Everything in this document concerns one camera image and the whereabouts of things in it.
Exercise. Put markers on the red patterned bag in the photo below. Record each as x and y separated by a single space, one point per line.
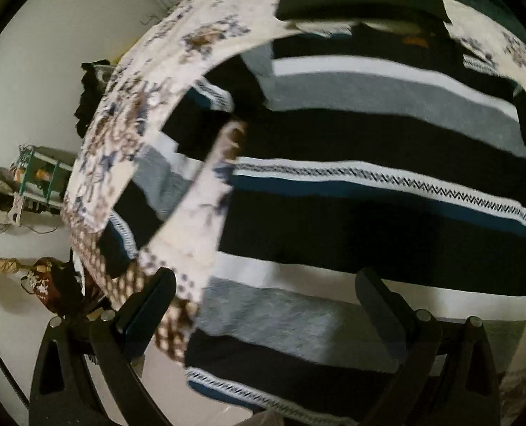
53 283

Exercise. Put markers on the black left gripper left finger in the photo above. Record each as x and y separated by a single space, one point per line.
63 392

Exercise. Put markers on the black grey striped sweater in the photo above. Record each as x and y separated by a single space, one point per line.
291 168

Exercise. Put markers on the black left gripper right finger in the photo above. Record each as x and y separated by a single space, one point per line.
447 374

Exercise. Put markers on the floral bed sheet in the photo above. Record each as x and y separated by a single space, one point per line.
175 55

